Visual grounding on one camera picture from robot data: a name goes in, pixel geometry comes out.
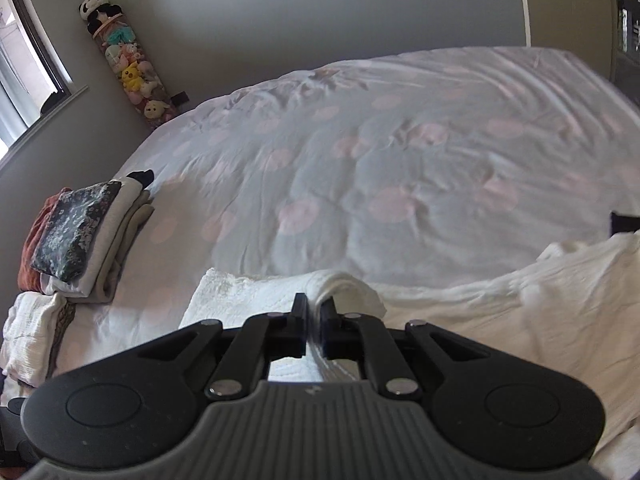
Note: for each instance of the white smooth shirt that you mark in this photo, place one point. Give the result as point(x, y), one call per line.
point(575, 310)

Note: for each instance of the black garment under pile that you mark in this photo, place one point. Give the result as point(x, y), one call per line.
point(622, 223)

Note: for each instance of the white folded sweatshirt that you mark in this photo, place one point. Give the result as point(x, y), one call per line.
point(104, 246)

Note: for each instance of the beige folded garment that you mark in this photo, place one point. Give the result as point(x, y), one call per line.
point(104, 285)

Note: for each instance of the window with dark frame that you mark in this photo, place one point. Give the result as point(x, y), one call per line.
point(35, 84)

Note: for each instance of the black sliding wardrobe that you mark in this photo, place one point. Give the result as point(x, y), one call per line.
point(627, 58)

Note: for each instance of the plush toy hanging column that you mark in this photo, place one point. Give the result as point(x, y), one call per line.
point(109, 28)

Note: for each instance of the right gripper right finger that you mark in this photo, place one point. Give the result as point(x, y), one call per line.
point(365, 340)

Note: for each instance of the dark floral folded garment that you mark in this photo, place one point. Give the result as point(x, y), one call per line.
point(66, 240)

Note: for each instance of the beige bedroom door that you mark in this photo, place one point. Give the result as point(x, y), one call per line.
point(586, 28)

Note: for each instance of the olive striped folded garment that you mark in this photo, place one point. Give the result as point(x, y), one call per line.
point(62, 321)

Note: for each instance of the folded white muslin garment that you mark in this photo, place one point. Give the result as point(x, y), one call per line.
point(28, 336)

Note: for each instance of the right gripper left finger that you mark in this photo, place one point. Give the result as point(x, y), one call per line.
point(243, 355)

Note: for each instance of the rust red folded garment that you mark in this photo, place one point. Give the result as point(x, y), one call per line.
point(28, 279)

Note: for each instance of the white crinkled muslin garment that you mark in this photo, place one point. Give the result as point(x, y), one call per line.
point(233, 299)

